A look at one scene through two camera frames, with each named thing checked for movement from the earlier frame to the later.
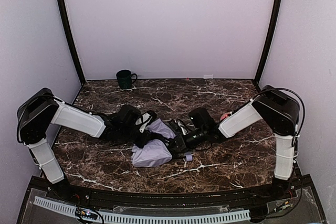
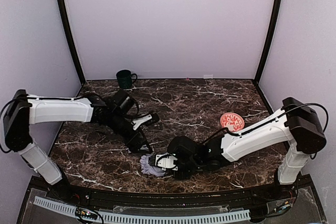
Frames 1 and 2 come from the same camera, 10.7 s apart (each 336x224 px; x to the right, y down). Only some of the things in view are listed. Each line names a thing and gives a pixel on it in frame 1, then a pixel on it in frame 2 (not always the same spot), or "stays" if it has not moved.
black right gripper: x=177 y=143 → x=174 y=168
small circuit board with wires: x=85 y=214 stays
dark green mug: x=125 y=80 stays
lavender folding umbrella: x=155 y=152 → x=147 y=168
